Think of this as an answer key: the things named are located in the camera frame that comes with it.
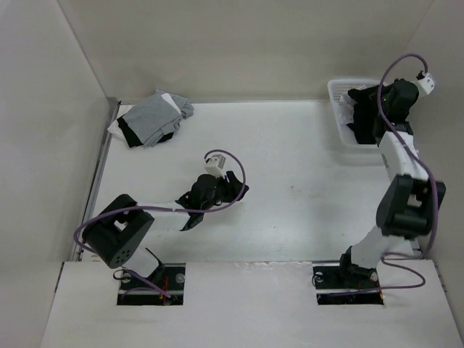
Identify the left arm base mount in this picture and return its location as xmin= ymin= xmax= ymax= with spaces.
xmin=113 ymin=263 xmax=186 ymax=307

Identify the metal table edge rail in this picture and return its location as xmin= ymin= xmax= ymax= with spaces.
xmin=70 ymin=96 xmax=123 ymax=262

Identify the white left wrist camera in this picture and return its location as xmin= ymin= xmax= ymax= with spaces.
xmin=204 ymin=154 xmax=226 ymax=178

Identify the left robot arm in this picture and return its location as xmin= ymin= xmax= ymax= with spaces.
xmin=82 ymin=170 xmax=249 ymax=269

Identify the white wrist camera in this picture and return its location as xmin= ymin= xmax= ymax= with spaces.
xmin=416 ymin=72 xmax=436 ymax=96
xmin=204 ymin=154 xmax=226 ymax=178

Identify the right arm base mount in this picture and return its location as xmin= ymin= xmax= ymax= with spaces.
xmin=312 ymin=262 xmax=384 ymax=305

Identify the white plastic laundry basket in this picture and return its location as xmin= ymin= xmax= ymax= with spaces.
xmin=327 ymin=77 xmax=380 ymax=154

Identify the black folded tank top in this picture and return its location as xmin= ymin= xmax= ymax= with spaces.
xmin=117 ymin=117 xmax=174 ymax=149

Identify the black tank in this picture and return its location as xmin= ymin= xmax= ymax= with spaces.
xmin=347 ymin=85 xmax=378 ymax=145
xmin=117 ymin=117 xmax=174 ymax=149

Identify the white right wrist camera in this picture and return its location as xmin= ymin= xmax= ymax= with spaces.
xmin=416 ymin=72 xmax=436 ymax=96

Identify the white crumpled tank top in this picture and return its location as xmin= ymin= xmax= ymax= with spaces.
xmin=334 ymin=85 xmax=365 ymax=126

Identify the grey folded tank top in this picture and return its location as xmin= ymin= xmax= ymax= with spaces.
xmin=122 ymin=90 xmax=194 ymax=144

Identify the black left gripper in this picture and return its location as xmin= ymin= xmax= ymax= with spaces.
xmin=202 ymin=171 xmax=247 ymax=212

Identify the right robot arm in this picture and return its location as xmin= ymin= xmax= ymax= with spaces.
xmin=336 ymin=79 xmax=446 ymax=289

